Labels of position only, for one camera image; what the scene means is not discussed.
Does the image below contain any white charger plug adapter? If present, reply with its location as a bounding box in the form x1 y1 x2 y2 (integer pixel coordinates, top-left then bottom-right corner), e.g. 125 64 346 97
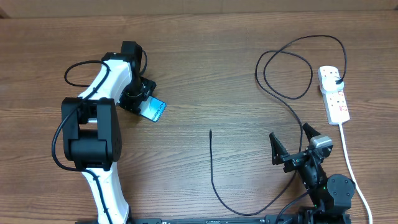
320 76 345 94

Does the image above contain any blue Galaxy smartphone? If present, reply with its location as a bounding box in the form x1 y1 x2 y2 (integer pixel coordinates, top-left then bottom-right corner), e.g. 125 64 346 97
139 96 167 122

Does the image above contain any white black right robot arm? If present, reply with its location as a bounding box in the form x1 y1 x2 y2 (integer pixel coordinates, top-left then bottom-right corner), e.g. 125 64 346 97
264 123 356 224

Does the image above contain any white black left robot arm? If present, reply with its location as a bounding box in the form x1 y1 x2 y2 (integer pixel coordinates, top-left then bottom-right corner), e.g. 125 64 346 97
52 41 167 223

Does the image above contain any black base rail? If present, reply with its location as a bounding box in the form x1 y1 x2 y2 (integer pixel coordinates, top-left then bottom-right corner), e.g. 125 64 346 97
74 214 352 224

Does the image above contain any white power strip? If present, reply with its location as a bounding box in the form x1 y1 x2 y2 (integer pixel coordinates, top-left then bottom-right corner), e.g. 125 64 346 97
318 66 350 125

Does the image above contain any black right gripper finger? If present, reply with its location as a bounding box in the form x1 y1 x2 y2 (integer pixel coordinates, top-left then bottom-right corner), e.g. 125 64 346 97
303 123 321 142
269 133 289 165

